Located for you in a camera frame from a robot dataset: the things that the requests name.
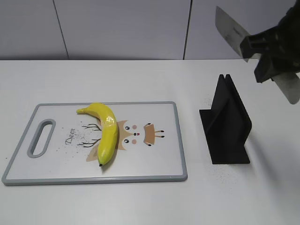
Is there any grey-rimmed deer cutting board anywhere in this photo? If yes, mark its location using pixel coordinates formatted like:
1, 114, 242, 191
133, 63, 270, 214
2, 101, 188, 186

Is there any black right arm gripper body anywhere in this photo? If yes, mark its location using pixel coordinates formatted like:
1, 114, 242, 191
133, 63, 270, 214
276, 0, 300, 75

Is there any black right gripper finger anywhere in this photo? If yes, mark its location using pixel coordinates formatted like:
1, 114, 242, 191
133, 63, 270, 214
240, 26, 280, 59
255, 50, 298, 83

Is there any black knife stand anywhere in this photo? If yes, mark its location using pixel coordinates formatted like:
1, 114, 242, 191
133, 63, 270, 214
199, 74, 252, 165

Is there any yellow plastic banana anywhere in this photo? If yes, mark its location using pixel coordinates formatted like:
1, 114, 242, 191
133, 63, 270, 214
76, 103, 119, 166

